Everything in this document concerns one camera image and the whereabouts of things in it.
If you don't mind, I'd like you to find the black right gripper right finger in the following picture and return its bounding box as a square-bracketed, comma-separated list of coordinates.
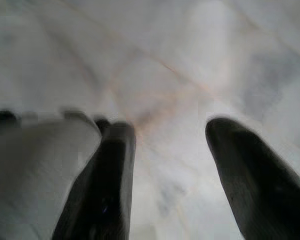
[205, 117, 300, 240]

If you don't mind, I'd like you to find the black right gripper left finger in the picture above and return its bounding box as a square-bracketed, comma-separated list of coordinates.
[51, 121, 137, 240]

